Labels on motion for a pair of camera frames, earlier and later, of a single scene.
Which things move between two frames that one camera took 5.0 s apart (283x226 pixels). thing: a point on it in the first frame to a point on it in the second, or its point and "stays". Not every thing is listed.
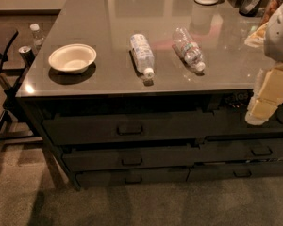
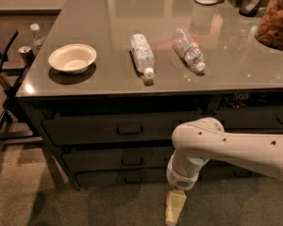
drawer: x=132 y=157 stays
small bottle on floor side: x=38 y=36 stays
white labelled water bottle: x=142 y=54 stays
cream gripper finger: x=273 y=85 to x=182 y=172
